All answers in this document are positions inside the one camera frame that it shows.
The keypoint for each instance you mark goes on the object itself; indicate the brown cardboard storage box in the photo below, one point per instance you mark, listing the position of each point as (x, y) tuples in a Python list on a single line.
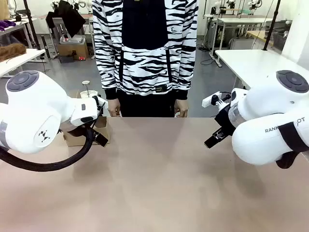
[(72, 50)]

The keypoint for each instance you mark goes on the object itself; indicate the small white side table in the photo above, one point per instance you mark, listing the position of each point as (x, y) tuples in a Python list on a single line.
[(19, 60)]

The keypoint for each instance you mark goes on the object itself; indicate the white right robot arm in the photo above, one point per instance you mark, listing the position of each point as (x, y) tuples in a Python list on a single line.
[(260, 116)]

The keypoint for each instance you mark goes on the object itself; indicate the brown cardboard cup carrier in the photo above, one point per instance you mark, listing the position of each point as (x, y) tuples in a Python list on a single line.
[(104, 128)]

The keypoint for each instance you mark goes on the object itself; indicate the black hanging cloth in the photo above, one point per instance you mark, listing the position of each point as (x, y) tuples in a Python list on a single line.
[(70, 17)]

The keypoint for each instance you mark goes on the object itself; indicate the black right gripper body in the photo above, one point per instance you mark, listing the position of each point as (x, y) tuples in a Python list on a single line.
[(225, 120)]

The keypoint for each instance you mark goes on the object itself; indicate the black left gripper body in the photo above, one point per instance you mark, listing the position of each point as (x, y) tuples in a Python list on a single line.
[(77, 128)]

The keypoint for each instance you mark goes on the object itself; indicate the large white side table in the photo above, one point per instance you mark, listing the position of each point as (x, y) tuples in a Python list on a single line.
[(253, 62)]

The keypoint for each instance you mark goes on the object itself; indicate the brown furry bundle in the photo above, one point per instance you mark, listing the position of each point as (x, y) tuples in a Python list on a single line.
[(10, 52)]

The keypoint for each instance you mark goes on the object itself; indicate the white background workbench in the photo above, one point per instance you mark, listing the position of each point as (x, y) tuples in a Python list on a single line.
[(241, 21)]

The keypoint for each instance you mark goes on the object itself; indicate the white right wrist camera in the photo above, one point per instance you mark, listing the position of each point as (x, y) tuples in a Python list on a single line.
[(208, 100)]

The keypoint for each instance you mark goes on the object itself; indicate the black stand pole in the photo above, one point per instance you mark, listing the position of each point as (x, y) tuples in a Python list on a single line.
[(32, 26), (271, 26)]

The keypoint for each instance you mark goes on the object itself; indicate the person's right hand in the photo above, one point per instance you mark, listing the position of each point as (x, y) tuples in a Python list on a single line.
[(114, 108)]

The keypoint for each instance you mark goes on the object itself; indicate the person in zebra hoodie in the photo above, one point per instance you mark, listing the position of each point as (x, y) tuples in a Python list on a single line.
[(144, 48)]

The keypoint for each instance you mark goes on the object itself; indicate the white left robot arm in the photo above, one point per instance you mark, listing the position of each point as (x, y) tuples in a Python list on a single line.
[(36, 113)]

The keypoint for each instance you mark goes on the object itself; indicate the person's left hand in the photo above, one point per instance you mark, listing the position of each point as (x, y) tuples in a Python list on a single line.
[(181, 108)]

